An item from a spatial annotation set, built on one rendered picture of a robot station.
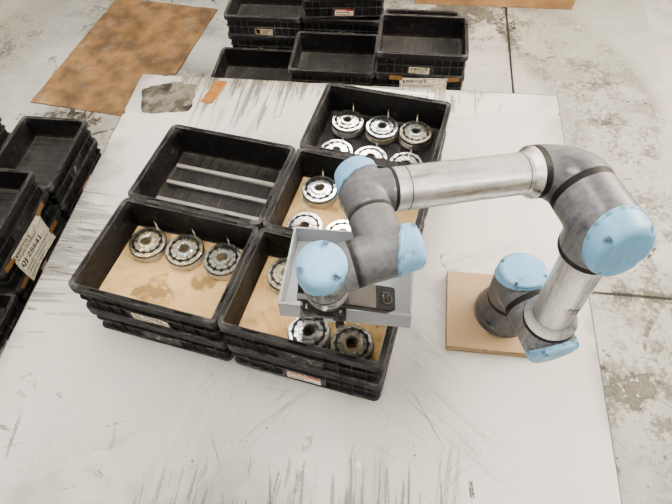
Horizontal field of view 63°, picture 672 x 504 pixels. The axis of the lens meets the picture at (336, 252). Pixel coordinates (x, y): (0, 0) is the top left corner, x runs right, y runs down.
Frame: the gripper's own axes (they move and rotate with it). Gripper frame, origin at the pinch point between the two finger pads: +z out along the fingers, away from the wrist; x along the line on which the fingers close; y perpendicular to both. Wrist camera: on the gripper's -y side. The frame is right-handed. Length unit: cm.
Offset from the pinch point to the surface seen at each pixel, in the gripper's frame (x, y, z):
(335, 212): -36, 5, 37
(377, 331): -0.8, -7.3, 26.1
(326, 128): -70, 10, 47
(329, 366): 8.5, 3.9, 22.3
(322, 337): 1.7, 6.0, 22.3
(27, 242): -38, 122, 77
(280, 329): -0.4, 16.9, 25.9
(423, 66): -130, -26, 97
